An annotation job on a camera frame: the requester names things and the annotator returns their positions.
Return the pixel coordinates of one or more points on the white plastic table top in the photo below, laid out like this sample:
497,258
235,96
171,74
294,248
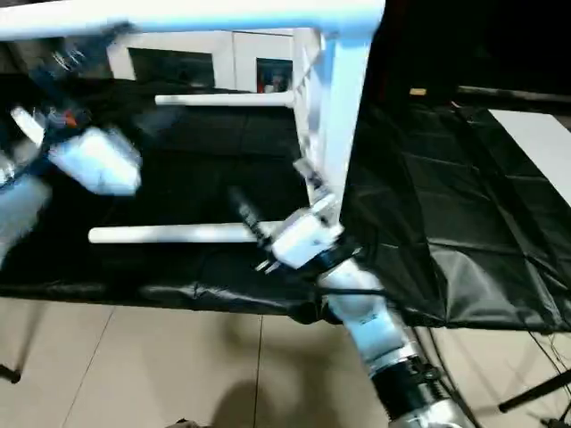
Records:
339,111

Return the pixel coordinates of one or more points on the white plastic table leg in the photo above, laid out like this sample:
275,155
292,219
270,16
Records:
178,233
178,15
223,99

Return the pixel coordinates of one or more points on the white cabinet with glass doors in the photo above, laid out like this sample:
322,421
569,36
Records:
223,49

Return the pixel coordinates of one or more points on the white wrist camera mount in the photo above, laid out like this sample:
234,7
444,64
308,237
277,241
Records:
27,125
303,241

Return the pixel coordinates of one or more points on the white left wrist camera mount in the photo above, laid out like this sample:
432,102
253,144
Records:
27,125

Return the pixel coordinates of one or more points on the white flat board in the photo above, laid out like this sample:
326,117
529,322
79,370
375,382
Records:
540,142

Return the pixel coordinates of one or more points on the black work mat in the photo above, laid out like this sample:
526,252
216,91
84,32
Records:
446,200

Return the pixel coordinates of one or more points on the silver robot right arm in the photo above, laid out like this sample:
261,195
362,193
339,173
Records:
374,321

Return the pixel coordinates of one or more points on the black folding stand leg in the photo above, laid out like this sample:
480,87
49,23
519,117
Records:
22,348
535,392

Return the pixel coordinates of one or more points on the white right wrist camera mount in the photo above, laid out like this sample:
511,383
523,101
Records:
303,241

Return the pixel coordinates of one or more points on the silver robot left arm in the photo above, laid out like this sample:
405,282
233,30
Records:
89,160

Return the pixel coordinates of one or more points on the small yellow box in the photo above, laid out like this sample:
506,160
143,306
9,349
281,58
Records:
418,92

